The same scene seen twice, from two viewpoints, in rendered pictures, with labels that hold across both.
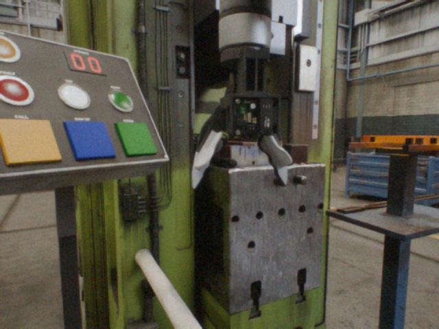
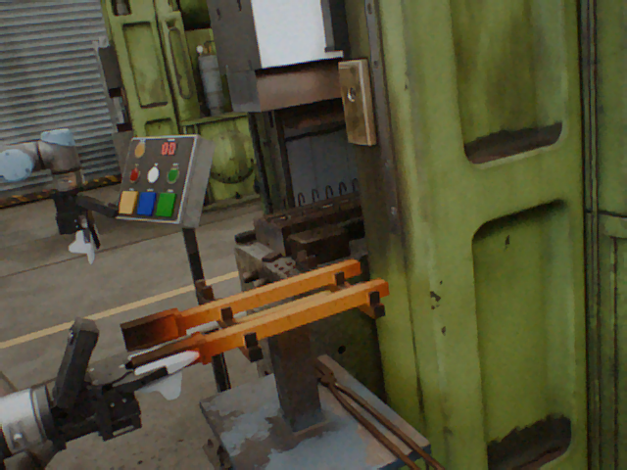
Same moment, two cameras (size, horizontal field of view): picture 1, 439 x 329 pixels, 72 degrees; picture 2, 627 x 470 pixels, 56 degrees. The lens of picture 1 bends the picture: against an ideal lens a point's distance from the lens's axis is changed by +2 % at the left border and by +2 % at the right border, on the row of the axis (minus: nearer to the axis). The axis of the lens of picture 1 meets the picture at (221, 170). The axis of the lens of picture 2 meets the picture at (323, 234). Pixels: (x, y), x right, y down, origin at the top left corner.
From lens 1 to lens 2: 201 cm
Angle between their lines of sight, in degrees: 90
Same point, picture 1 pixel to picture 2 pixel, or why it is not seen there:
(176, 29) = not seen: hidden behind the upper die
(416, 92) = not seen: outside the picture
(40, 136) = (129, 200)
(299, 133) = (371, 216)
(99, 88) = (167, 166)
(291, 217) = not seen: hidden behind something
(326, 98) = (406, 156)
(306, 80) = (354, 125)
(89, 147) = (142, 208)
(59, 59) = (158, 149)
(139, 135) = (167, 202)
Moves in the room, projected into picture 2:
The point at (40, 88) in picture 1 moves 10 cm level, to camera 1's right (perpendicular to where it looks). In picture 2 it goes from (144, 171) to (134, 177)
